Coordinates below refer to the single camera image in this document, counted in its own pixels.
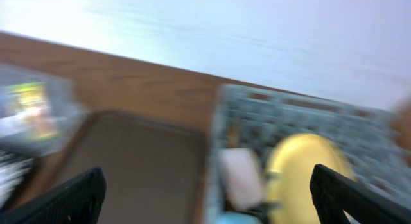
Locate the green snack wrapper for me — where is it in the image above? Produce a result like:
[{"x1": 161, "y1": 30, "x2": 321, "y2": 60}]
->
[{"x1": 5, "y1": 82, "x2": 59, "y2": 141}]

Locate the dark brown serving tray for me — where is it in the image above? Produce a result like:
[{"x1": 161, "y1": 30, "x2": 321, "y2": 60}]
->
[{"x1": 12, "y1": 110, "x2": 208, "y2": 224}]

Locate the grey dishwasher rack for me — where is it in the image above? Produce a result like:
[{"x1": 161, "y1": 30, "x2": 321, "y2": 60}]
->
[{"x1": 203, "y1": 84, "x2": 410, "y2": 223}]

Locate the white bowl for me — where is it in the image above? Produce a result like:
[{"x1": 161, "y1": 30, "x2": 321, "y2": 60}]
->
[{"x1": 218, "y1": 148, "x2": 264, "y2": 211}]

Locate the light blue bowl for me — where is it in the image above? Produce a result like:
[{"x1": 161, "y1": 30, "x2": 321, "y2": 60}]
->
[{"x1": 216, "y1": 212, "x2": 261, "y2": 224}]

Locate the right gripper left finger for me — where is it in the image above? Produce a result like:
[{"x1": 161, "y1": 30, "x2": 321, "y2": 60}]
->
[{"x1": 1, "y1": 167, "x2": 107, "y2": 224}]

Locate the black waste tray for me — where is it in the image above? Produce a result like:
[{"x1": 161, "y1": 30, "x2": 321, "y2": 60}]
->
[{"x1": 1, "y1": 150, "x2": 39, "y2": 212}]

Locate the clear plastic bin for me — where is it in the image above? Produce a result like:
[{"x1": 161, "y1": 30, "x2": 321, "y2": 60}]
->
[{"x1": 1, "y1": 62, "x2": 87, "y2": 157}]

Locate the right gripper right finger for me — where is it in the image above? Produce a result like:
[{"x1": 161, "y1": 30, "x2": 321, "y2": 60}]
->
[{"x1": 310, "y1": 164, "x2": 410, "y2": 224}]

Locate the yellow plate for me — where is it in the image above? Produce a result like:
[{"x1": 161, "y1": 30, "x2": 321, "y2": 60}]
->
[{"x1": 265, "y1": 133, "x2": 356, "y2": 224}]

